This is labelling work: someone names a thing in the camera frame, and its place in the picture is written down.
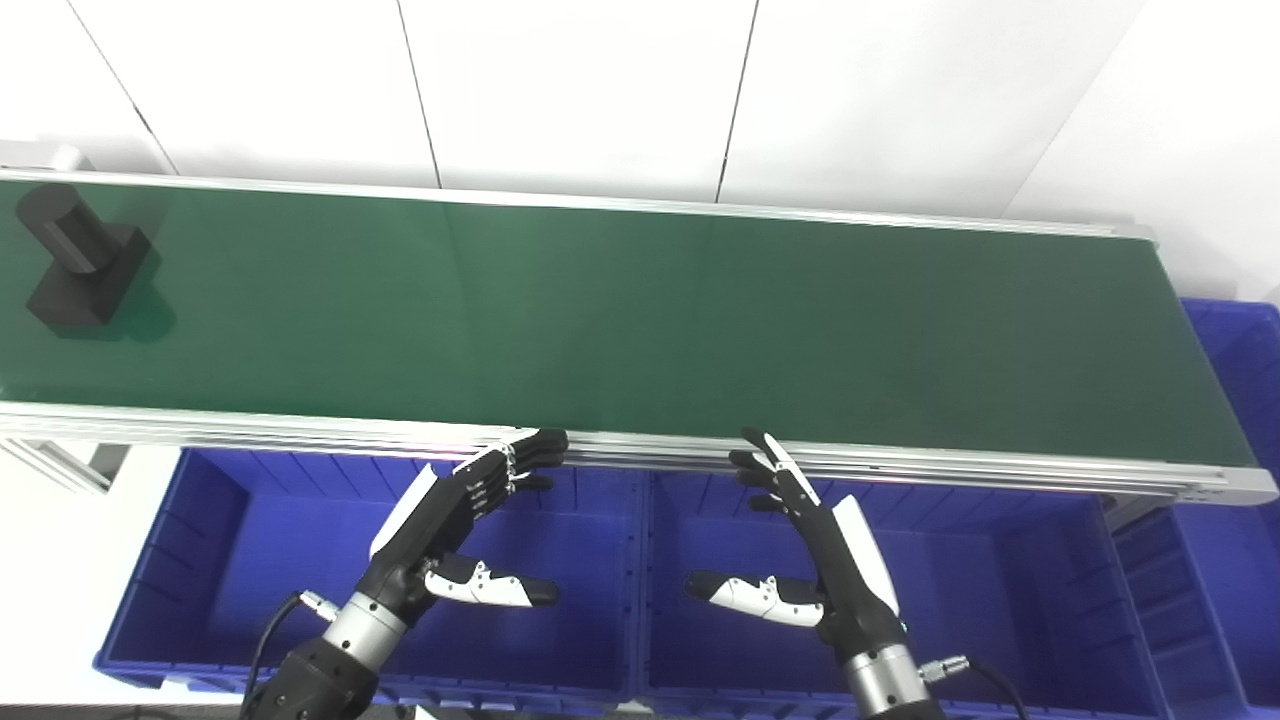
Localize blue plastic bin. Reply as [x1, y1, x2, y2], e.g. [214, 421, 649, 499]
[1108, 298, 1280, 720]
[93, 447, 647, 707]
[638, 468, 1173, 720]

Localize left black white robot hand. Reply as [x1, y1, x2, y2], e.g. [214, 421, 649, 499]
[367, 428, 570, 628]

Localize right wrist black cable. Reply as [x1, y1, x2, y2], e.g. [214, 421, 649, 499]
[918, 654, 1031, 720]

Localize aluminium profile conveyor leg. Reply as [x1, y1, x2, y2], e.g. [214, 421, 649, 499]
[0, 436, 133, 497]

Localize grey conveyor motor housing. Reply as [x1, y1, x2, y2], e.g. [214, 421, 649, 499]
[0, 140, 97, 175]

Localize green conveyor belt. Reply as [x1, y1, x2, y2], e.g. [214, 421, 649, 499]
[0, 166, 1280, 507]

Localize black cylinder block part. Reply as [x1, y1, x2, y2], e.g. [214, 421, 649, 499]
[15, 183, 154, 329]

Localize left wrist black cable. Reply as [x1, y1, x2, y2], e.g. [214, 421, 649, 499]
[240, 590, 343, 720]

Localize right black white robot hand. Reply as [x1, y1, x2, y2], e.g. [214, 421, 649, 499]
[684, 428, 906, 663]

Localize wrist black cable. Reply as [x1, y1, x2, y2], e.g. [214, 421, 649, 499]
[240, 590, 343, 720]
[918, 654, 1031, 720]

